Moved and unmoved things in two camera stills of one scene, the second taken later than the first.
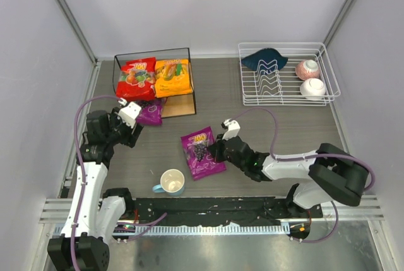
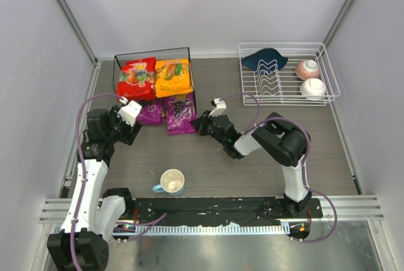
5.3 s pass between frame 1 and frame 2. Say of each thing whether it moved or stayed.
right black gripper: moved
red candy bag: stayed
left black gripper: stayed
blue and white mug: stayed
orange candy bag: stayed
